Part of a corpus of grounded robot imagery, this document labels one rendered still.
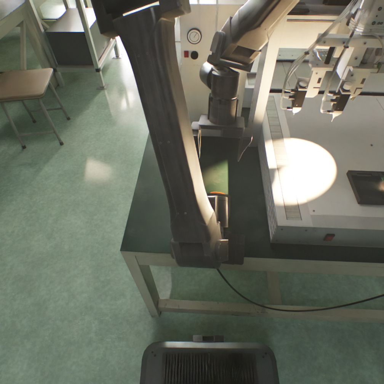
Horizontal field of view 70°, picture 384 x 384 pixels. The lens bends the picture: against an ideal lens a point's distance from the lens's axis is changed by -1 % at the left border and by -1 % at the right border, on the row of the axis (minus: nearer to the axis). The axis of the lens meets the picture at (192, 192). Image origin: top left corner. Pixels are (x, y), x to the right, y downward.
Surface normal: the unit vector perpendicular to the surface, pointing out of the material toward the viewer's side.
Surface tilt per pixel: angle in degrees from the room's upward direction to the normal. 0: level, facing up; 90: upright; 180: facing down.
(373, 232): 90
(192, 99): 90
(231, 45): 119
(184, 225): 67
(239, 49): 78
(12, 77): 2
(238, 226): 0
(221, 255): 72
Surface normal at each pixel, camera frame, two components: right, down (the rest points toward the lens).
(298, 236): -0.06, 0.78
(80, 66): -0.01, -0.63
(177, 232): -0.33, 0.43
